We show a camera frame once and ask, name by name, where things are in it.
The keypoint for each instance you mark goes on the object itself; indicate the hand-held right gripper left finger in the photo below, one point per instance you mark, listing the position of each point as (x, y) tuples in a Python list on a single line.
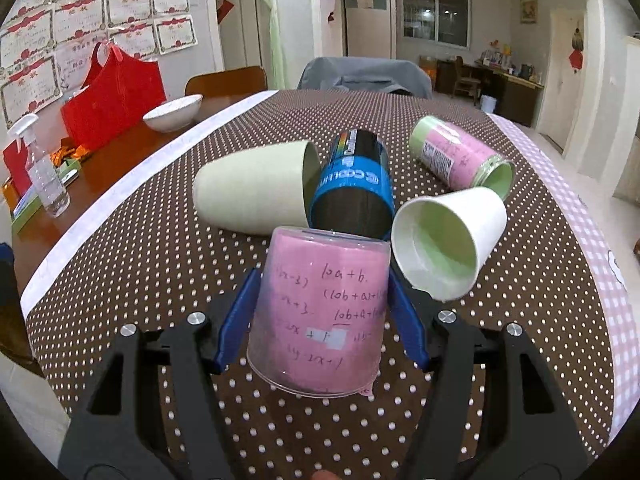
[(239, 316)]

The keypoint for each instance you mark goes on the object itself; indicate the wooden dining chair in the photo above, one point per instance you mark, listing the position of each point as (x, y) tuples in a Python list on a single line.
[(465, 77)]

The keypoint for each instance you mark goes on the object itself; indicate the red door ornament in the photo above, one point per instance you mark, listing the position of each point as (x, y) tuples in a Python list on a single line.
[(576, 50)]

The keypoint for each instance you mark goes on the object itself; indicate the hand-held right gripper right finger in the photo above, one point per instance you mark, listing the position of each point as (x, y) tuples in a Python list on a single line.
[(404, 316)]

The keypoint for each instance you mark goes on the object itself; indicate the brown polka dot tablecloth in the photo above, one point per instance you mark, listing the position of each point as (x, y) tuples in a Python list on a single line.
[(175, 260)]

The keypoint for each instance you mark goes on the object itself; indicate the white waste bin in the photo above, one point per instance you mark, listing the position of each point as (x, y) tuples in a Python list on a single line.
[(489, 104)]

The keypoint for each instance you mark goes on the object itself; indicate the grey covered chair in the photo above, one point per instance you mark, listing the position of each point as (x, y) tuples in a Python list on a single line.
[(365, 76)]

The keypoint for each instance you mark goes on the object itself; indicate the black cup with blue label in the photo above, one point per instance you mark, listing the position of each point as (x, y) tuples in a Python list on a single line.
[(352, 185)]

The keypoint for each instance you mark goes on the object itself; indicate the white paper cup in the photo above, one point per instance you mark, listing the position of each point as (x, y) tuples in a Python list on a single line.
[(445, 245)]

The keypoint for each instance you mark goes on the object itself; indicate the clear spray bottle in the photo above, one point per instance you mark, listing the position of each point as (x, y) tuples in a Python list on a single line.
[(42, 172)]

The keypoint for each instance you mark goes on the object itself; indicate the pale green cup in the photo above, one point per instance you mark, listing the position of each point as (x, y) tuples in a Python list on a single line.
[(250, 185)]

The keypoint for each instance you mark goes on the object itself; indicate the white refrigerator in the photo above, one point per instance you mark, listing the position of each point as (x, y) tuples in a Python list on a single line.
[(368, 22)]

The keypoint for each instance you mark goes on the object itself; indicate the white bowl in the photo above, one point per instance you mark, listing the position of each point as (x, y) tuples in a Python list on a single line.
[(172, 112)]

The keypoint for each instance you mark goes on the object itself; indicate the green cup with pink paper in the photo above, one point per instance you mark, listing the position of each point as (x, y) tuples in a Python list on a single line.
[(457, 155)]

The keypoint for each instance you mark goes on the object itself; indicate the framed wall picture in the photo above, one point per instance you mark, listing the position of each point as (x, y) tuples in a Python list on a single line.
[(528, 8)]

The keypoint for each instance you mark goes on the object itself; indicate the red gift bag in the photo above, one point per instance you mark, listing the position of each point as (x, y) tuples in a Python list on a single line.
[(117, 97)]

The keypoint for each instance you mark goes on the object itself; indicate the window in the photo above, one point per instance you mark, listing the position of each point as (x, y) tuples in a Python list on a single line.
[(435, 12)]

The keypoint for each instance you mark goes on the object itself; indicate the wall of award certificates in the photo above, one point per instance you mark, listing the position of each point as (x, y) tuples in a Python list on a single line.
[(75, 20)]

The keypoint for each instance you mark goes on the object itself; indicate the clear cup with pink paper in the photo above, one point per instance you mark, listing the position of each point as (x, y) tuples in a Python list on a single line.
[(320, 310)]

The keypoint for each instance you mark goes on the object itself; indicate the dark wooden sideboard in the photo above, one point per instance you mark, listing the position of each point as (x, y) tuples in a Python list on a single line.
[(500, 85)]

